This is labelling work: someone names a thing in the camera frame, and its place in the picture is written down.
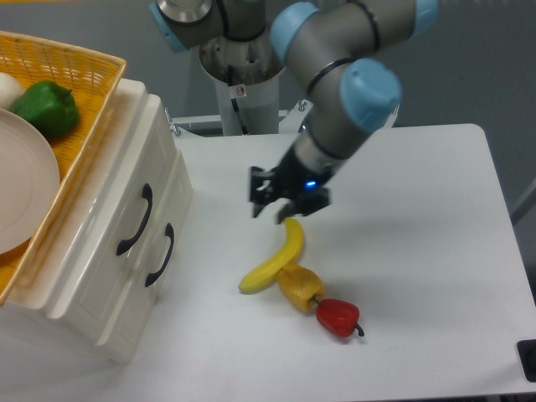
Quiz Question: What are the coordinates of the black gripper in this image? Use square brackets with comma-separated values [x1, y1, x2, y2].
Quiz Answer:
[250, 147, 332, 224]

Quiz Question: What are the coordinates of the white drawer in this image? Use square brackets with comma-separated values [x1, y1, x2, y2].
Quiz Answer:
[95, 154, 193, 363]
[48, 95, 178, 322]

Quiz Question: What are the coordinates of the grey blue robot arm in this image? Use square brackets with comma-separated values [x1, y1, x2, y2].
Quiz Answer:
[150, 1, 439, 220]

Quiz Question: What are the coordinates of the white drawer cabinet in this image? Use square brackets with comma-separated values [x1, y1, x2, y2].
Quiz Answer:
[1, 80, 193, 363]

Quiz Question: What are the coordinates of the yellow banana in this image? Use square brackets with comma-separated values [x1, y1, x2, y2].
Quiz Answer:
[238, 218, 305, 294]

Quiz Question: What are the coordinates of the yellow bell pepper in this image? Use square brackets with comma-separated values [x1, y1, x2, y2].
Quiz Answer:
[276, 264, 326, 312]

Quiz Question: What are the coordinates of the red bell pepper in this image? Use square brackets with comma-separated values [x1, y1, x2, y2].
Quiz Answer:
[316, 298, 365, 338]

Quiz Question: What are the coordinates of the yellow woven basket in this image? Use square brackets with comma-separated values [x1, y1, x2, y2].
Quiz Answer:
[1, 32, 126, 301]

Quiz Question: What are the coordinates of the green bell pepper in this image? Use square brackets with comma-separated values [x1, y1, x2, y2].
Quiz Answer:
[10, 81, 80, 139]

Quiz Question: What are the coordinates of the pink plate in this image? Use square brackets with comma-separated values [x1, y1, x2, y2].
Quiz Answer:
[1, 110, 59, 253]

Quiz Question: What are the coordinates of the black corner object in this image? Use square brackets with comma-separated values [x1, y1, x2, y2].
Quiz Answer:
[517, 339, 536, 383]

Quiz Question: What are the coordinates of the white round vegetable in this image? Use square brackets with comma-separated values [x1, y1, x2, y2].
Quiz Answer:
[0, 72, 25, 110]

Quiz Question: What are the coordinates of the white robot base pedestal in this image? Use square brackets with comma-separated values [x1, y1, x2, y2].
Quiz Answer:
[170, 33, 313, 137]

